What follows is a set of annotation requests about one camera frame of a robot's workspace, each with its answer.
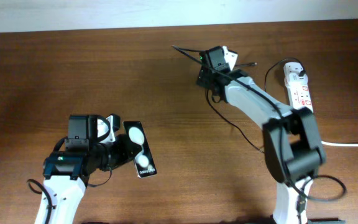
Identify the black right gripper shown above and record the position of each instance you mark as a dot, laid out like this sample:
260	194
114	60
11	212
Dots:
203	78

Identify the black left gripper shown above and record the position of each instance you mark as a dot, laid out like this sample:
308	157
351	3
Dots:
123	142

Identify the black smartphone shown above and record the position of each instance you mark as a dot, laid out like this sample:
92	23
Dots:
143	160

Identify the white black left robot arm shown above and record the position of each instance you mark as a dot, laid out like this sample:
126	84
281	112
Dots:
90	144

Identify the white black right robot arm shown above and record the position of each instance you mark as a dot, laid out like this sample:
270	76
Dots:
292	145

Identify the white usb charger plug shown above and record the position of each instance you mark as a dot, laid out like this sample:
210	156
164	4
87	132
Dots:
294	74

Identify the white power strip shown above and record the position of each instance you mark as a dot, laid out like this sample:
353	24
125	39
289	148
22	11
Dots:
299	97

